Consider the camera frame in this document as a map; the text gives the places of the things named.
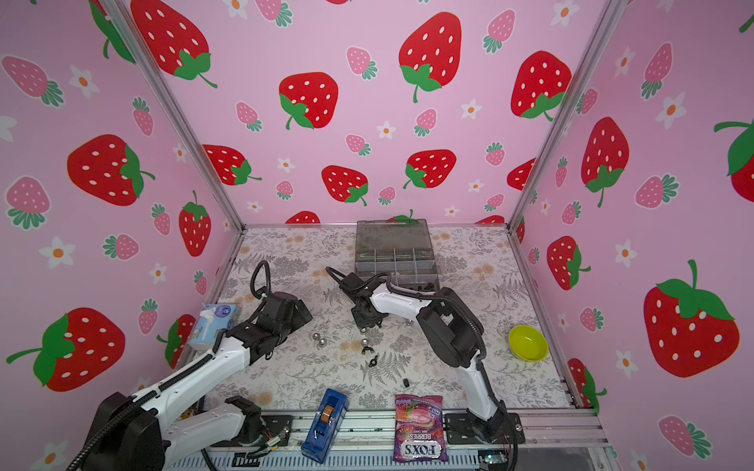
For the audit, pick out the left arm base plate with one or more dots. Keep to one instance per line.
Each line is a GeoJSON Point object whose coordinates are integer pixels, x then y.
{"type": "Point", "coordinates": [271, 433]}

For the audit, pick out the purple Fox's candy bag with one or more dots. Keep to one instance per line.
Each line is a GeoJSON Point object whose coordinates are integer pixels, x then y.
{"type": "Point", "coordinates": [419, 429]}

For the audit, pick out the grey plastic compartment organizer box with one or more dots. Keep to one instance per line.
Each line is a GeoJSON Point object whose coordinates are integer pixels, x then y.
{"type": "Point", "coordinates": [402, 247]}

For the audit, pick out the yellow green bowl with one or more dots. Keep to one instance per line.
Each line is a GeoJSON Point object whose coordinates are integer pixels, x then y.
{"type": "Point", "coordinates": [528, 344]}

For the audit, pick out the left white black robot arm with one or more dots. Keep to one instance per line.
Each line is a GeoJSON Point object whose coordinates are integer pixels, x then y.
{"type": "Point", "coordinates": [146, 431]}

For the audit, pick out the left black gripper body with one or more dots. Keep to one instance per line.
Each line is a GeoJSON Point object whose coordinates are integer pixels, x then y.
{"type": "Point", "coordinates": [296, 322]}

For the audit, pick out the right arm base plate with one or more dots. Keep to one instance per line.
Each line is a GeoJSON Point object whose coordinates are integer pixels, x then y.
{"type": "Point", "coordinates": [460, 430]}

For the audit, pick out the blue white tissue pack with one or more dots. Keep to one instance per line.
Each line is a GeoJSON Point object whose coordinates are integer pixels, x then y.
{"type": "Point", "coordinates": [212, 319]}

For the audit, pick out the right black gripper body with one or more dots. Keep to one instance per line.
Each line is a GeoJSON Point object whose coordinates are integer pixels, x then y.
{"type": "Point", "coordinates": [360, 319]}

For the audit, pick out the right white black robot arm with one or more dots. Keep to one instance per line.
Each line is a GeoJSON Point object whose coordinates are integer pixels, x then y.
{"type": "Point", "coordinates": [454, 333]}

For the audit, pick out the blue rectangular plastic box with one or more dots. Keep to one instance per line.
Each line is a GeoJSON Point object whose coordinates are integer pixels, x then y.
{"type": "Point", "coordinates": [325, 426]}

